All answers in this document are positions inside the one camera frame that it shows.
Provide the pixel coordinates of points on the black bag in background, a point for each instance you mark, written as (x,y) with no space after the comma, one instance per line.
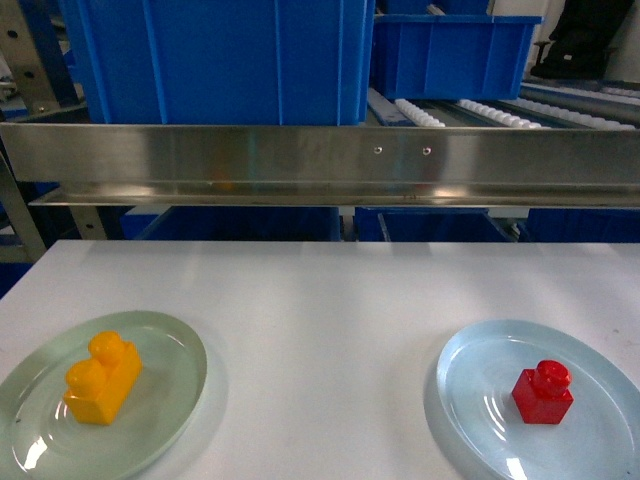
(578,47)

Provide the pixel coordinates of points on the yellow two-stud toy block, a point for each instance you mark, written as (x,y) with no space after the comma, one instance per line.
(98,386)

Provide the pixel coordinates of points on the large blue bin on left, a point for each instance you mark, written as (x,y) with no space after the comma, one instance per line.
(222,62)

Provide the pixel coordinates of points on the stainless steel shelf rail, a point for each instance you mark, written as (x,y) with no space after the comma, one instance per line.
(327,166)

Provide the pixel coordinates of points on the red one-stud toy block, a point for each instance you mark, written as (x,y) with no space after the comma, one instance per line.
(542,394)

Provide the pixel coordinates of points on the pale green round plate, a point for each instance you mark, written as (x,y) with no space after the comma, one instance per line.
(40,438)

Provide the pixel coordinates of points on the large blue bin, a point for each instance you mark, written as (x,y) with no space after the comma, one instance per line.
(450,57)
(222,62)

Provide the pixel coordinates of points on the large blue bin on right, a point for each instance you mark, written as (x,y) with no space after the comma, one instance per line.
(450,57)

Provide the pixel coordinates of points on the pale blue round plate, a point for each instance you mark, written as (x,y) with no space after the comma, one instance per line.
(475,422)

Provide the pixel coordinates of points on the white roller conveyor track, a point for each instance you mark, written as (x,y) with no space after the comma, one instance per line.
(423,119)

